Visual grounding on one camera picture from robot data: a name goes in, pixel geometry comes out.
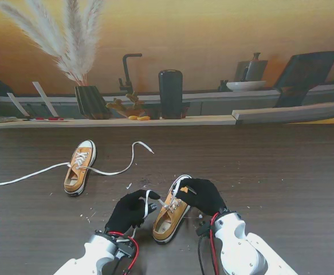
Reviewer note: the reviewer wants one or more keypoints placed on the dark tilted panel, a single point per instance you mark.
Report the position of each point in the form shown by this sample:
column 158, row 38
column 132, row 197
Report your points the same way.
column 307, row 68

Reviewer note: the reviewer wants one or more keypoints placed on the black kitchen faucet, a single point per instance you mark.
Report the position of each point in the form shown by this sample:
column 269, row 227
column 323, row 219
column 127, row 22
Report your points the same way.
column 125, row 74

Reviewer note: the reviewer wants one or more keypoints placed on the long white slanted strip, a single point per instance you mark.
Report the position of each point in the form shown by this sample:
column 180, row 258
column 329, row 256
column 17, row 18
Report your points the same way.
column 45, row 98

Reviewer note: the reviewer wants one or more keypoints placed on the short white slanted strip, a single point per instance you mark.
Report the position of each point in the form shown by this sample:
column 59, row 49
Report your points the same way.
column 17, row 104

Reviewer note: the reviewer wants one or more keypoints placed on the small yellow lemon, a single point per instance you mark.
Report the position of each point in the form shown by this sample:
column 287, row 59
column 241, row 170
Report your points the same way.
column 143, row 117
column 132, row 117

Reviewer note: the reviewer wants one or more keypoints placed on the grey wooden plank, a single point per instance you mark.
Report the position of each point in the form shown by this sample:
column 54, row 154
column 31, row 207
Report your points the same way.
column 284, row 113

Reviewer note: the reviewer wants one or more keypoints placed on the grey metal pitcher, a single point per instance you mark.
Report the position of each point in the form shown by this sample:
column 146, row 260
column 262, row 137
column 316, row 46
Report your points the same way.
column 255, row 70

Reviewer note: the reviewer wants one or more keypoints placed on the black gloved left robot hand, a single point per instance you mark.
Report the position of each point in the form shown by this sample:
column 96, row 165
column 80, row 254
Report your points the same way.
column 126, row 213

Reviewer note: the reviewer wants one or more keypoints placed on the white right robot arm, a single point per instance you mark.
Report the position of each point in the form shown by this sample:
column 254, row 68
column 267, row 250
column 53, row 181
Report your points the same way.
column 235, row 246

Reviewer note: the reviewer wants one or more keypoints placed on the pale pampas grass plumes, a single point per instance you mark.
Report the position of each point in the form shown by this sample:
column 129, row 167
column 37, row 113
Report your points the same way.
column 75, row 57

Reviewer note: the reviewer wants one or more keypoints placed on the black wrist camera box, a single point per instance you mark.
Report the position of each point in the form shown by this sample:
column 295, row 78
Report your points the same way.
column 126, row 249
column 204, row 229

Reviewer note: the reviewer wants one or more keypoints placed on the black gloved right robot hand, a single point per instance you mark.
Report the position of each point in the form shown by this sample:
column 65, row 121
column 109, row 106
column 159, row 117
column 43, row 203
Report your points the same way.
column 204, row 196

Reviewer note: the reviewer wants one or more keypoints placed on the dark ribbed vase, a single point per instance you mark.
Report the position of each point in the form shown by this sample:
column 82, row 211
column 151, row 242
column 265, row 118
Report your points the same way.
column 90, row 101

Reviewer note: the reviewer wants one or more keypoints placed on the tall black cylindrical container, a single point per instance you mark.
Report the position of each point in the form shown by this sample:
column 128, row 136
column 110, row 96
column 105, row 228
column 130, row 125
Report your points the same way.
column 171, row 94

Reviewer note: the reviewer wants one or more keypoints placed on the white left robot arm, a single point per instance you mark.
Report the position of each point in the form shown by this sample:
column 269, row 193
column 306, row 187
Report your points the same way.
column 95, row 257

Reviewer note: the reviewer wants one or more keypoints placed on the white shallow bowl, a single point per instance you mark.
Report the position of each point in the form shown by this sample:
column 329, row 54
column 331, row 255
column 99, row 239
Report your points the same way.
column 245, row 86

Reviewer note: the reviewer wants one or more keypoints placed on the yellow canvas sneaker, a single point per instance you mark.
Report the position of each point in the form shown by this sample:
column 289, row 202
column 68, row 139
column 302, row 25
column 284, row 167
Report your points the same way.
column 162, row 226
column 69, row 187

